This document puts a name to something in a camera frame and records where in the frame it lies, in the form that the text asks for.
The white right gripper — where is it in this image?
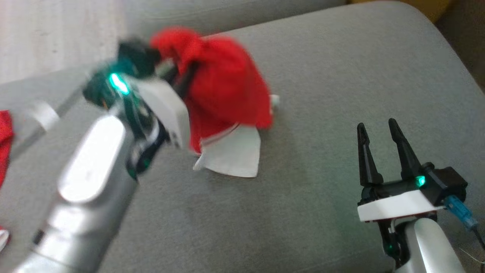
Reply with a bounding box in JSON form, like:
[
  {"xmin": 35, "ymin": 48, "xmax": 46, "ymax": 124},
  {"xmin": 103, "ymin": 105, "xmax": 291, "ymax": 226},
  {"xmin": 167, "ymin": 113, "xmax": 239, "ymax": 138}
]
[{"xmin": 357, "ymin": 118, "xmax": 446, "ymax": 223}]

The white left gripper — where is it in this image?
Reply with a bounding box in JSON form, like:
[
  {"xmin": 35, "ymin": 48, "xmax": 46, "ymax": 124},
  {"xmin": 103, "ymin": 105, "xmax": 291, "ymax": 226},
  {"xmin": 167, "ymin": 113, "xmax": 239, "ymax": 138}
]
[{"xmin": 84, "ymin": 63, "xmax": 199, "ymax": 150}]

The red and white garment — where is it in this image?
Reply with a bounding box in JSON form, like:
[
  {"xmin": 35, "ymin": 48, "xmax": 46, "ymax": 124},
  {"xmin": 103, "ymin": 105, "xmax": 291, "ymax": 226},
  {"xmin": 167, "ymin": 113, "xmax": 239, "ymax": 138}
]
[{"xmin": 150, "ymin": 27, "xmax": 281, "ymax": 179}]

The grey sofa back cushion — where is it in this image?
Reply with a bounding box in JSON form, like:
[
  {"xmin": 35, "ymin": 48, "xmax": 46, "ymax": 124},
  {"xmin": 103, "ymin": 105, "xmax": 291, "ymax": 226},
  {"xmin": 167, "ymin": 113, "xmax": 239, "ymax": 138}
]
[{"xmin": 0, "ymin": 0, "xmax": 347, "ymax": 108}]

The small red cloth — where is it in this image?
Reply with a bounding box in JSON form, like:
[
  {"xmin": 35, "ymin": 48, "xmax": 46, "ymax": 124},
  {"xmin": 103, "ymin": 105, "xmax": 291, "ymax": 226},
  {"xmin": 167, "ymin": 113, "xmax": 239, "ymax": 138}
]
[{"xmin": 0, "ymin": 110, "xmax": 15, "ymax": 188}]

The blue-plug right gripper cable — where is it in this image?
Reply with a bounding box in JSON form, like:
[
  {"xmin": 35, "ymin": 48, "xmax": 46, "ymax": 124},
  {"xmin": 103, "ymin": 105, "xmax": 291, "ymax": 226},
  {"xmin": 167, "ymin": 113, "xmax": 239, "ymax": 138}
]
[{"xmin": 443, "ymin": 195, "xmax": 485, "ymax": 253}]

